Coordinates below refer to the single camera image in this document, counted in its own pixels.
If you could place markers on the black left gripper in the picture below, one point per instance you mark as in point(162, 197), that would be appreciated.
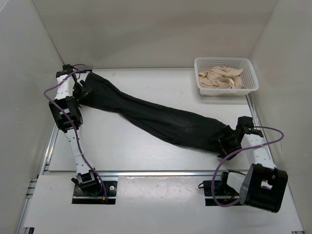
point(85, 90)

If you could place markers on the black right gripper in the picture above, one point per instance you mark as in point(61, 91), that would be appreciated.
point(227, 130)

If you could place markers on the black trousers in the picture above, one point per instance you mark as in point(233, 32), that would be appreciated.
point(177, 127)

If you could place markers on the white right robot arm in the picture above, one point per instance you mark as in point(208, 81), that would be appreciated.
point(263, 186)

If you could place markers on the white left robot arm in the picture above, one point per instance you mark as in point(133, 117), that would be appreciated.
point(68, 118)

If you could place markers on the beige trousers in basket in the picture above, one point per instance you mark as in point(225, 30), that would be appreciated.
point(221, 78)

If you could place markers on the white plastic basket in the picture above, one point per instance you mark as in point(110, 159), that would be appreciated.
point(249, 78)

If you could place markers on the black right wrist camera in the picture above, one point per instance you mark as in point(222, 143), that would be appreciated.
point(244, 121)

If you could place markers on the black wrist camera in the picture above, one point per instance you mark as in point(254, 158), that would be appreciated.
point(67, 68)
point(244, 121)

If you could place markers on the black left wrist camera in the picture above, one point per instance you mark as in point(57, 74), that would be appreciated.
point(67, 68)

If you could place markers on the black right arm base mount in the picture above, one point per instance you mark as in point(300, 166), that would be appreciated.
point(223, 192)

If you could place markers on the aluminium front frame rail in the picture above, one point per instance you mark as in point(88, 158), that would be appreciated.
point(135, 173)

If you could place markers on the aluminium frame rail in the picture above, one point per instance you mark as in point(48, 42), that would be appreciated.
point(32, 185)
point(288, 212)
point(135, 173)

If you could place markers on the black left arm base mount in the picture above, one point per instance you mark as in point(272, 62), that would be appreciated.
point(96, 197)

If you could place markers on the aluminium right frame rail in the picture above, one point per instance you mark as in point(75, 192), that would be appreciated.
point(288, 212)

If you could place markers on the aluminium left frame rail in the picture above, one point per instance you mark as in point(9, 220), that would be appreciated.
point(32, 185)

